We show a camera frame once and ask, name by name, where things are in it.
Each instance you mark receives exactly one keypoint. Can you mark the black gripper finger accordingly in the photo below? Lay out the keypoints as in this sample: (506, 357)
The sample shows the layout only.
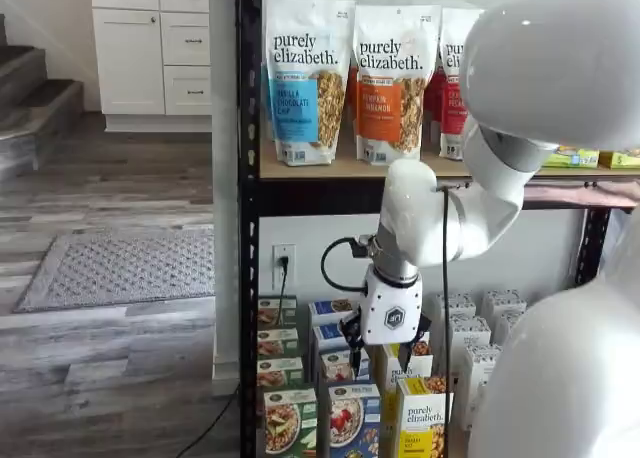
(356, 348)
(406, 355)

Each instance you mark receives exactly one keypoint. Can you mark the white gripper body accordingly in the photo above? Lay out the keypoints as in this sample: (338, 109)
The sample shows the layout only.
(392, 310)

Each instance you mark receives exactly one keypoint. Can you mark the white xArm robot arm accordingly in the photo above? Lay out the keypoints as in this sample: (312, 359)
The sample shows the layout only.
(550, 53)

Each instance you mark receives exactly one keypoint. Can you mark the yellow white granola box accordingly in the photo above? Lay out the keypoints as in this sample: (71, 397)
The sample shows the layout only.
(392, 365)
(422, 423)

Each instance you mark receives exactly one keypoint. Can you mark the green oatmeal box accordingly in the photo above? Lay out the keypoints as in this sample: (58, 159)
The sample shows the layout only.
(277, 343)
(272, 310)
(280, 373)
(290, 423)

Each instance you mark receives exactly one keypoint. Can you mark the high wooden shelf board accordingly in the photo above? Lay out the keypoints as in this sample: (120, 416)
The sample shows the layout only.
(325, 170)

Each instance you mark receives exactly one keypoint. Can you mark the black metal shelf rack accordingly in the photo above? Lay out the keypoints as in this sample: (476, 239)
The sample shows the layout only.
(248, 128)

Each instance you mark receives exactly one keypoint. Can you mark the green Bobo's snack box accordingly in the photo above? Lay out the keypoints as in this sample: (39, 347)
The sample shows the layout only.
(575, 159)

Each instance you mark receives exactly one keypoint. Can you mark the white patterned carton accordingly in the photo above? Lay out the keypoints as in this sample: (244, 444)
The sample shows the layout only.
(477, 373)
(470, 333)
(510, 323)
(457, 305)
(502, 303)

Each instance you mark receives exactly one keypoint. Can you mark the orange label granola bag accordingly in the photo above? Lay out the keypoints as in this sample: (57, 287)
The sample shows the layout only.
(351, 98)
(380, 108)

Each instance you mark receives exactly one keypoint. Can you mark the red label granola bag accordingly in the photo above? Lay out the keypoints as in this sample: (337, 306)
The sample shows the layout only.
(452, 108)
(432, 98)

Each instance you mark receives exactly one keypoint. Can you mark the blue label granola bag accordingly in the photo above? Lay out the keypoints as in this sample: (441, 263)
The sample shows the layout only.
(266, 103)
(300, 103)

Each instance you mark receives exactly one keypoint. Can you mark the grey patterned floor rug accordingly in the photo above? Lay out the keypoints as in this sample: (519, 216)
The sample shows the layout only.
(125, 268)

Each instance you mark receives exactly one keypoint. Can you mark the white drawer cabinet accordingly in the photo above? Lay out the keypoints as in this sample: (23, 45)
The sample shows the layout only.
(130, 63)

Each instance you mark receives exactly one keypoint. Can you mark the grey wooden stairs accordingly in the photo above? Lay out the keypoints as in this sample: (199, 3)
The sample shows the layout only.
(30, 103)

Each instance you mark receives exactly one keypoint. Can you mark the white wall outlet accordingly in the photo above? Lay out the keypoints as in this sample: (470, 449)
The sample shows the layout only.
(277, 280)

